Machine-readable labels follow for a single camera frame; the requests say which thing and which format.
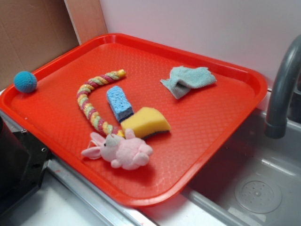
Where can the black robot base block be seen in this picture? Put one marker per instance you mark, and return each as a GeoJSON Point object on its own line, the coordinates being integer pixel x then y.
{"type": "Point", "coordinates": [23, 160]}

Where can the light blue cloth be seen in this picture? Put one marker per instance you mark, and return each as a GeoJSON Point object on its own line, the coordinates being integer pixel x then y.
{"type": "Point", "coordinates": [182, 79]}

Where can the yellow sponge with scourer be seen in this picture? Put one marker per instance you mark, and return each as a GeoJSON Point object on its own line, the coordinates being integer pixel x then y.
{"type": "Point", "coordinates": [145, 122]}

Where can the red plastic tray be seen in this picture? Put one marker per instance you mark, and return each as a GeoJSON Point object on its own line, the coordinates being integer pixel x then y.
{"type": "Point", "coordinates": [200, 122]}

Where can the blue sponge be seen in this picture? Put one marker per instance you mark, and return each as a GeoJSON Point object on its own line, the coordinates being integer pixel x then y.
{"type": "Point", "coordinates": [121, 107]}

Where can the pink plush bunny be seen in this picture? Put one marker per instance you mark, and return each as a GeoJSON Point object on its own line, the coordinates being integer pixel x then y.
{"type": "Point", "coordinates": [129, 152]}

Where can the grey plastic sink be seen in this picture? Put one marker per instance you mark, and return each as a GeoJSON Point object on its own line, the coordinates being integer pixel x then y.
{"type": "Point", "coordinates": [252, 180]}

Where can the grey curved faucet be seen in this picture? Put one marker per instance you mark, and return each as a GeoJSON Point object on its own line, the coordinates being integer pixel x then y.
{"type": "Point", "coordinates": [285, 98]}

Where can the blue textured ball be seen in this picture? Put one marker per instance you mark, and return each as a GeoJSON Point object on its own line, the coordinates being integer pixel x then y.
{"type": "Point", "coordinates": [25, 82]}

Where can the brown cardboard panel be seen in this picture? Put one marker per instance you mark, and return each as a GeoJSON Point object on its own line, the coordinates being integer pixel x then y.
{"type": "Point", "coordinates": [34, 32]}

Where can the multicolour twisted rope toy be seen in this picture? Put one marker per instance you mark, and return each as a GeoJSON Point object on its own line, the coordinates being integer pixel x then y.
{"type": "Point", "coordinates": [91, 114]}

